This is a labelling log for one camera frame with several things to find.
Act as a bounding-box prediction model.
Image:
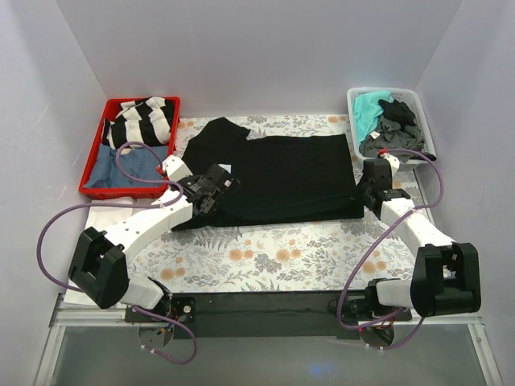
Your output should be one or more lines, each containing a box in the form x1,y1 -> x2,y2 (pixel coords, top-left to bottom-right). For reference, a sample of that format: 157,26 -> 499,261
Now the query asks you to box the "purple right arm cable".
336,147 -> 446,350

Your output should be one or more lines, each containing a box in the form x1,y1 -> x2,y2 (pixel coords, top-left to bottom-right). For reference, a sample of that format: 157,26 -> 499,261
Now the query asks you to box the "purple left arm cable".
36,141 -> 198,365

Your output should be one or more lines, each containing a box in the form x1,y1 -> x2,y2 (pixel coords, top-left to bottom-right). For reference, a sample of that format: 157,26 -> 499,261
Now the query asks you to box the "black white striped shirt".
101,96 -> 176,150

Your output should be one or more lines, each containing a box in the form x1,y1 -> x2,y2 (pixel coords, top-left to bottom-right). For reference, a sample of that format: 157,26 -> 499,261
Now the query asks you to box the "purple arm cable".
36,141 -> 198,365
336,147 -> 446,350

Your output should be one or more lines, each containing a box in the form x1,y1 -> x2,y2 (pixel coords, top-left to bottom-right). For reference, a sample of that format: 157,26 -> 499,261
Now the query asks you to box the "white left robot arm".
68,156 -> 240,322

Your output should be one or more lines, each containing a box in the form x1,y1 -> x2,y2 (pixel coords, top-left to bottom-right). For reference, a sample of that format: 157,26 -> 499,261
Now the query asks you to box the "aluminium table frame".
36,302 -> 503,385

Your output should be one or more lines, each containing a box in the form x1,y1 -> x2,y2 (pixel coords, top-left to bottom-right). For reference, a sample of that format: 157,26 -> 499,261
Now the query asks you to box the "red plastic tray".
79,96 -> 180,200

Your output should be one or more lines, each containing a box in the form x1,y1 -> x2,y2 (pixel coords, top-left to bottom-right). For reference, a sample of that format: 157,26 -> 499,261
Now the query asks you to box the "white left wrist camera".
161,155 -> 192,182

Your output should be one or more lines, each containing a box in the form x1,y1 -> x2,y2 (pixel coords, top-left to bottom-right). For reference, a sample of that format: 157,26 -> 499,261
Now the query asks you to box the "black t-shirt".
179,118 -> 364,230

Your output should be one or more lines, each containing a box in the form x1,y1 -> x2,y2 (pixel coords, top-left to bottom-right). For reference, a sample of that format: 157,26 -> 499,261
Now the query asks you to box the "blue folded shirt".
84,144 -> 168,189

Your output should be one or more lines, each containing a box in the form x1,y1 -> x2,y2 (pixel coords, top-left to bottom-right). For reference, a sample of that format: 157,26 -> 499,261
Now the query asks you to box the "white plastic laundry basket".
347,87 -> 436,168

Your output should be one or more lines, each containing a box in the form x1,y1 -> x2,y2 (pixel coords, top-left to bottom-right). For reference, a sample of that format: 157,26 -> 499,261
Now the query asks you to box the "grey t-shirt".
359,116 -> 425,158

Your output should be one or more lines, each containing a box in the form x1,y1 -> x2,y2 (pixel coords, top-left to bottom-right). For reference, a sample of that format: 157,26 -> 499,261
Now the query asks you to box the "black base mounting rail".
124,289 -> 415,341

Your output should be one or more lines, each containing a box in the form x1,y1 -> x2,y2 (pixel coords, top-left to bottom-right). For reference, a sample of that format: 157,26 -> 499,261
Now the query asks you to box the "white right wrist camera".
378,149 -> 401,175

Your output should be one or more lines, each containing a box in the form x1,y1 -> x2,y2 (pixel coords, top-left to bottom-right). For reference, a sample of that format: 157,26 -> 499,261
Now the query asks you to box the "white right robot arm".
358,157 -> 481,320

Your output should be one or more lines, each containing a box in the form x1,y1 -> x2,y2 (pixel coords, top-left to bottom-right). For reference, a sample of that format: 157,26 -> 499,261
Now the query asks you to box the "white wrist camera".
378,149 -> 401,175
161,155 -> 192,182

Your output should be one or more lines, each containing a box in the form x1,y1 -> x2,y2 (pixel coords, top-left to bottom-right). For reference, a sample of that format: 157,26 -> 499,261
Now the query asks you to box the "white folded cloth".
64,197 -> 134,307

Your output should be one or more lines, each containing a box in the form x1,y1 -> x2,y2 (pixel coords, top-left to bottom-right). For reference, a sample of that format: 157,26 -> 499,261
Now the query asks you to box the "teal t-shirt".
352,90 -> 393,145

